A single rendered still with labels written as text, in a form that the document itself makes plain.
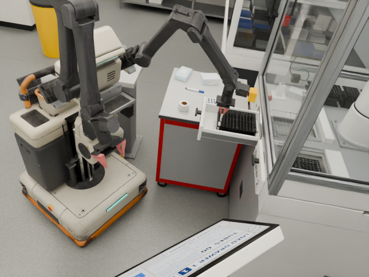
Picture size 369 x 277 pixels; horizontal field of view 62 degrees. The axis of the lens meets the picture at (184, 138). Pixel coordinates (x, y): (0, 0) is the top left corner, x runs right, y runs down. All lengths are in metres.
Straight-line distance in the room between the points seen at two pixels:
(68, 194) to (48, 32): 2.33
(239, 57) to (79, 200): 1.55
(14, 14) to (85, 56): 3.80
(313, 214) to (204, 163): 0.95
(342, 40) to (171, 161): 1.55
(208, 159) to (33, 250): 1.30
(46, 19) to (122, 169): 2.23
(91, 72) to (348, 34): 0.82
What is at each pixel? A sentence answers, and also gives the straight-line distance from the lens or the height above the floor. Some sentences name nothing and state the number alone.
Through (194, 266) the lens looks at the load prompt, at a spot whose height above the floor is 1.16.
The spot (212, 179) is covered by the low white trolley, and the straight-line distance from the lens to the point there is 2.35.
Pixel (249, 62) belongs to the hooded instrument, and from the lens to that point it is 2.52.
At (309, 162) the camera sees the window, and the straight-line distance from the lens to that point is 1.31.
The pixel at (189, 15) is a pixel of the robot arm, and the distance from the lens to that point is 1.29.
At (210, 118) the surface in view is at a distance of 1.87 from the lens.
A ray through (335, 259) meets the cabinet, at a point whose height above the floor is 0.52.
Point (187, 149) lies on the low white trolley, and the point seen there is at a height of 0.49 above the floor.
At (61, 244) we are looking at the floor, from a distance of 2.31.
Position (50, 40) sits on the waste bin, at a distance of 4.08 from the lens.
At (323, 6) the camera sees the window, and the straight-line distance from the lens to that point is 1.31.
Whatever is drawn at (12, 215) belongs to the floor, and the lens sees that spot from 2.53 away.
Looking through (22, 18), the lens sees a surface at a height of 0.19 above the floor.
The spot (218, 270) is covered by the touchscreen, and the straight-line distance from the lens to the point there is 0.89.
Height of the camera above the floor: 1.97
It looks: 42 degrees down
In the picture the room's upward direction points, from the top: 9 degrees clockwise
